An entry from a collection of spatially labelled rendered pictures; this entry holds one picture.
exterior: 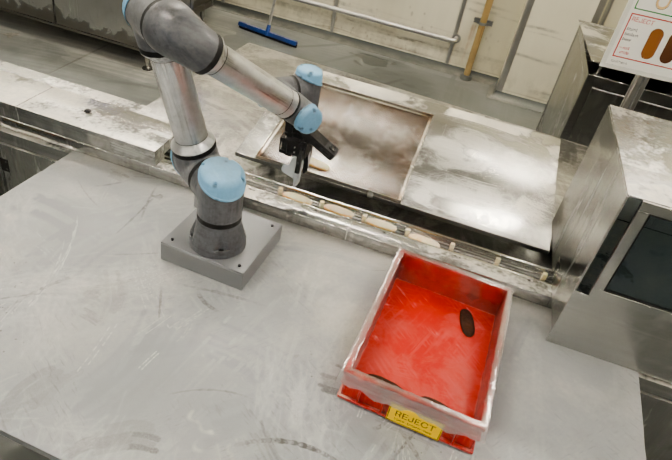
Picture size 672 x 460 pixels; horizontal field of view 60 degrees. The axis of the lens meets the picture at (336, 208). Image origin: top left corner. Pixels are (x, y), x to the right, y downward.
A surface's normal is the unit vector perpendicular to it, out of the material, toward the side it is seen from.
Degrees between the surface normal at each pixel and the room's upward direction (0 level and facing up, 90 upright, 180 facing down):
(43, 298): 0
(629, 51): 90
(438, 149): 10
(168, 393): 0
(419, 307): 0
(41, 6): 90
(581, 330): 90
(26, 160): 90
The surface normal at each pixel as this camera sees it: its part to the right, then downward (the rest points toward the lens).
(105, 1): -0.29, 0.51
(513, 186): 0.11, -0.69
